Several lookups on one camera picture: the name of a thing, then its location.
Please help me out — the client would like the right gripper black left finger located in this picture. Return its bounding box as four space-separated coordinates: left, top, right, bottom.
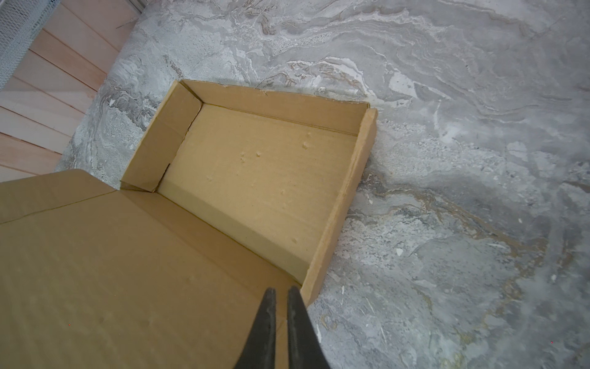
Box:
234 288 277 369

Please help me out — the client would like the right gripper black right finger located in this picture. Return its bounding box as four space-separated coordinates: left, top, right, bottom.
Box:
287 287 330 369

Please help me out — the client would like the brown cardboard box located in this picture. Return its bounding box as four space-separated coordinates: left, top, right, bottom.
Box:
1 80 378 368

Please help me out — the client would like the white wire mesh shelf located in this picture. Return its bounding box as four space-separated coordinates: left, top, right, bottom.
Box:
0 0 60 89

